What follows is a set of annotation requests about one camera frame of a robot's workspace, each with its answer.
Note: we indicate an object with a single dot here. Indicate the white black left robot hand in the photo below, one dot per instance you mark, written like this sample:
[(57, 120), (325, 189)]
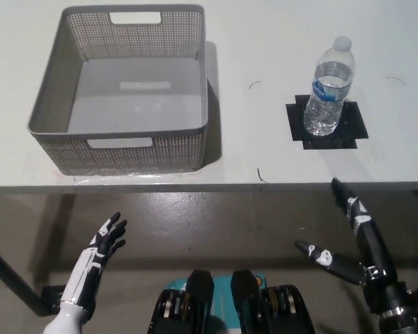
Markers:
[(90, 264)]

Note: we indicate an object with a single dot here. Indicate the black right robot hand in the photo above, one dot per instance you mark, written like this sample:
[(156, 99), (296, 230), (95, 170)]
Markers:
[(376, 257)]

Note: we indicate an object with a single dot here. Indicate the clear plastic water bottle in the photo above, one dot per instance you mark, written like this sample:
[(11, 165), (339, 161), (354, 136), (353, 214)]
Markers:
[(325, 104)]

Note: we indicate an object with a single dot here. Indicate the black floor tape patch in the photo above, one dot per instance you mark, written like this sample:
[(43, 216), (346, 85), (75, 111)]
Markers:
[(52, 299)]

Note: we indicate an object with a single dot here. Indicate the dark metal table leg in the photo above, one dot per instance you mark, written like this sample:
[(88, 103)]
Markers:
[(14, 278)]

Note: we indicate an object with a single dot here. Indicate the grey perforated plastic basket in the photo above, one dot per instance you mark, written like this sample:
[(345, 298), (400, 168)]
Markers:
[(132, 153)]

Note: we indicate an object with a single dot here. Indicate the black teal robot body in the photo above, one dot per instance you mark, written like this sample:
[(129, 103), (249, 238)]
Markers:
[(202, 306)]

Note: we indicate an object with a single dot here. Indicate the black tape square marker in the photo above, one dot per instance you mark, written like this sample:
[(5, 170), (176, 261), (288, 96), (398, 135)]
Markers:
[(353, 125)]

